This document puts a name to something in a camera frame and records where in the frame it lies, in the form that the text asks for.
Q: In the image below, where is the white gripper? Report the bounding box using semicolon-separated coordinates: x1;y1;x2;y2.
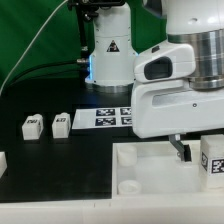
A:
131;80;224;162

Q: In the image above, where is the white square table top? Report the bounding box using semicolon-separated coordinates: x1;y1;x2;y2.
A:
112;140;224;198

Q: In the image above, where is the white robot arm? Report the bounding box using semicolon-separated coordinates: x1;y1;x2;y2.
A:
85;0;224;161

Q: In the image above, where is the white marker sheet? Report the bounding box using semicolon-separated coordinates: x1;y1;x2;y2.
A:
72;107;132;130

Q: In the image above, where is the white block left edge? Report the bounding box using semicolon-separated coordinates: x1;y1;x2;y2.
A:
0;152;7;178

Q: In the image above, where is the white front rail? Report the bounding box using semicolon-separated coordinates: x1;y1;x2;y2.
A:
0;195;224;224

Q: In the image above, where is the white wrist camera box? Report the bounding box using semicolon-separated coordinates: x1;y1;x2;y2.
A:
134;41;196;83

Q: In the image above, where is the black cable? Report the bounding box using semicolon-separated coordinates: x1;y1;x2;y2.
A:
6;59;88;88

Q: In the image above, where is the black camera stand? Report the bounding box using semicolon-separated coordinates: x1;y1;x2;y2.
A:
67;0;125;59

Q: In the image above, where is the white cable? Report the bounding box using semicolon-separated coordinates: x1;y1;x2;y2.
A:
0;0;69;98

